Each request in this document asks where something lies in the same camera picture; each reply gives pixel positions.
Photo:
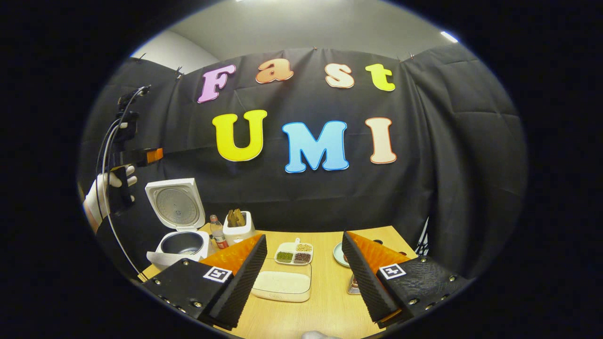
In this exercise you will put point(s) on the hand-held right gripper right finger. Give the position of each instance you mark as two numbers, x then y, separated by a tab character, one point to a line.
367	287

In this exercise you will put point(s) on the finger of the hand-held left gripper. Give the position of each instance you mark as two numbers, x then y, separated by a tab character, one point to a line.
148	156

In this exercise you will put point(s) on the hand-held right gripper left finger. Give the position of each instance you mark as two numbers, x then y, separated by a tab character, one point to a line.
235	287

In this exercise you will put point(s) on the white rice cooker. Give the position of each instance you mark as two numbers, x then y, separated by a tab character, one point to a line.
176	202

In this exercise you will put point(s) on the pale green plate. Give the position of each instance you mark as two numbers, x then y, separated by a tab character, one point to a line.
339	254

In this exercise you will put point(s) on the white toaster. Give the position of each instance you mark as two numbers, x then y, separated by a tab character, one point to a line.
238	234

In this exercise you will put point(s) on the clear plastic water bottle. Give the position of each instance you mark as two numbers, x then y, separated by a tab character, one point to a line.
218	233

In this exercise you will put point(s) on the white divided grain dish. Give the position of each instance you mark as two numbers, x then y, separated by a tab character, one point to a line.
294	257

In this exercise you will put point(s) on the brown toast slice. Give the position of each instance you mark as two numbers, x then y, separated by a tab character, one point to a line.
240	217
231	219

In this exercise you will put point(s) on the black backdrop cloth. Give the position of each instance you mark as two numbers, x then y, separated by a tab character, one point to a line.
424	165

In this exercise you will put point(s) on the small ceiling light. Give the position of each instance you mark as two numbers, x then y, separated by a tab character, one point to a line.
449	36

